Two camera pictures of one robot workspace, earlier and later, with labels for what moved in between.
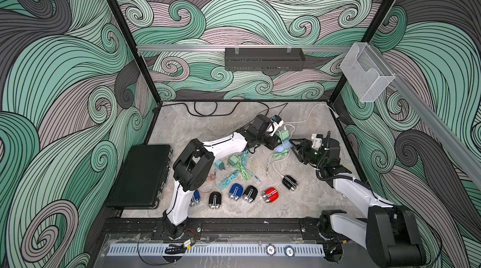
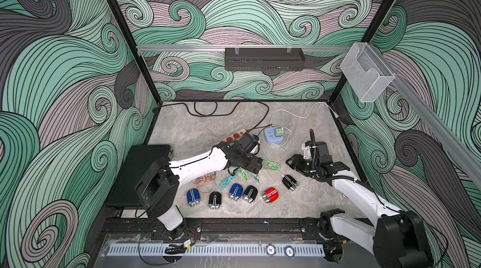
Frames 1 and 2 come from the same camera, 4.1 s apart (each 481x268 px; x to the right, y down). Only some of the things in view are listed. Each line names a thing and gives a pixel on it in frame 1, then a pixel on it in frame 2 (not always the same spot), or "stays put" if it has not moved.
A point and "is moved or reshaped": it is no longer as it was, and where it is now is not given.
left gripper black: [272, 144] to [255, 165]
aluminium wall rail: [246, 48] stays put
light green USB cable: [245, 173] stays put
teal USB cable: [224, 182] stays put
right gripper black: [300, 153] to [295, 163]
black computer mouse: [250, 193] stays put
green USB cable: [277, 155] is moved or reshaped
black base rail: [282, 228] stays put
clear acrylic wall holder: [366, 72] stays put
